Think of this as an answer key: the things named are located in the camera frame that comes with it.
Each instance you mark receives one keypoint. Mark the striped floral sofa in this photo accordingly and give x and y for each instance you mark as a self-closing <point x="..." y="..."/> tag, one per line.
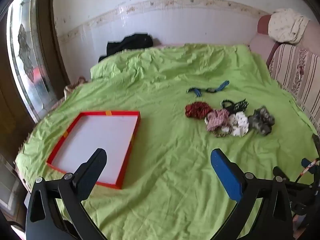
<point x="287" y="62"/>

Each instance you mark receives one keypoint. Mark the white dotted scrunchie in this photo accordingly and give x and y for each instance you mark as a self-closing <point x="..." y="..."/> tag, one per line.
<point x="238" y="122"/>

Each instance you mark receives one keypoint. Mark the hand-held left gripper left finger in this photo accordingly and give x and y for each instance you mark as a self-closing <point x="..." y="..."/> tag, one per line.
<point x="92" y="170"/>

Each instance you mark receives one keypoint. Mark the white patterned cloth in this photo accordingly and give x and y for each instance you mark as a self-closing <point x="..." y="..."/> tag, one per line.
<point x="285" y="25"/>

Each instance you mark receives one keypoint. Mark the small dark hair clip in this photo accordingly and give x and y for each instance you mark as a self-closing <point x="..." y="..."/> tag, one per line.
<point x="211" y="90"/>

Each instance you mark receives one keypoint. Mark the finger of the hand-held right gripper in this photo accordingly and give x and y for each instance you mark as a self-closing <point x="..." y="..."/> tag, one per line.
<point x="305" y="195"/>

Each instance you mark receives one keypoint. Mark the red-rimmed white tray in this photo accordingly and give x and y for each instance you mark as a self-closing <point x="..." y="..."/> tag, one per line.
<point x="95" y="140"/>

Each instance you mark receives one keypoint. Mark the grey sheer scrunchie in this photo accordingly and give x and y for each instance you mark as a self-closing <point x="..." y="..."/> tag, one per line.
<point x="261" y="121"/>

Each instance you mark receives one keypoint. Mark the grey cabinet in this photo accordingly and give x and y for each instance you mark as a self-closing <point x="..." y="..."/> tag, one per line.
<point x="10" y="185"/>

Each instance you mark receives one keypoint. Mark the beige patterned cloth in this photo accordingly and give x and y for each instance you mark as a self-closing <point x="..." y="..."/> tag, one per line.
<point x="75" y="86"/>

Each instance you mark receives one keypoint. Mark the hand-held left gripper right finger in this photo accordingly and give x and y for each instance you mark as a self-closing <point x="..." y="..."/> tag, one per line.
<point x="226" y="175"/>

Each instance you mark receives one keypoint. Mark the green bed sheet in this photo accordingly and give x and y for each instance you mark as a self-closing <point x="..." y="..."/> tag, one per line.
<point x="170" y="135"/>

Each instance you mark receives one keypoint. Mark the wooden door with glass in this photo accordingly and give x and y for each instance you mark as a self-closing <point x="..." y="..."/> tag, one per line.
<point x="25" y="55"/>

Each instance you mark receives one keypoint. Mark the dark red scrunchie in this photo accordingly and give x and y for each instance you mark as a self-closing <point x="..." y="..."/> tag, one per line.
<point x="197" y="110"/>

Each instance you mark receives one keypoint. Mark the black cloth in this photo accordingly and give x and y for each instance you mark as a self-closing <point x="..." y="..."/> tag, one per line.
<point x="130" y="43"/>

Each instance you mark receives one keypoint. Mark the black hair claw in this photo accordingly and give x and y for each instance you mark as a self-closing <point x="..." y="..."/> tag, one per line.
<point x="236" y="106"/>

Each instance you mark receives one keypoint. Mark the pink striped scrunchie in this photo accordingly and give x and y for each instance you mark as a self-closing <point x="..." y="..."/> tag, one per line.
<point x="216" y="118"/>

